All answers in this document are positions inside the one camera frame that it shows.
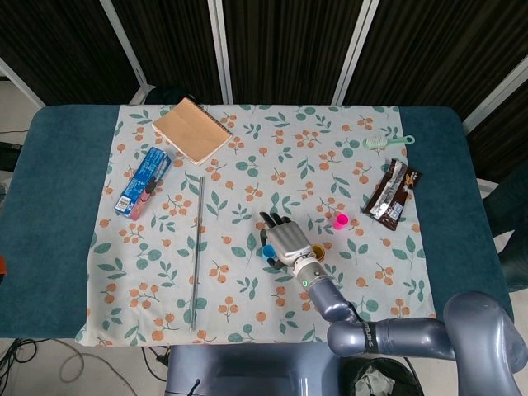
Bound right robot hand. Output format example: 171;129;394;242
259;211;317;273

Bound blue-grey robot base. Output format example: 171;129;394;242
164;342;343;396

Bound floral tablecloth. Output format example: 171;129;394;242
75;103;439;347

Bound metal rod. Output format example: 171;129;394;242
188;176;206;332

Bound brown snack packet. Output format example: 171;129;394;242
361;158;423;231

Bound green brush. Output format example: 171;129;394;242
362;134;416;151

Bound brown spiral notebook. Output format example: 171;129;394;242
151;97;234;167

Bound blue toothpaste box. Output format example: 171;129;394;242
114;147;173;220

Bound black trash bin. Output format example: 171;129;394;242
350;357;417;396

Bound black power plug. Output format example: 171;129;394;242
142;345;171;368

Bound black bag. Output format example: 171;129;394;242
144;85;199;106

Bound teal table cover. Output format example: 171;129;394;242
0;105;516;343

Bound white partition post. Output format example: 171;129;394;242
461;57;528;135
208;0;233;104
332;0;380;106
101;0;150;88
0;57;46;109

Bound beige floor cable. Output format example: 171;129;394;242
59;345;144;396

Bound black floor cables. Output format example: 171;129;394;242
0;337;40;396

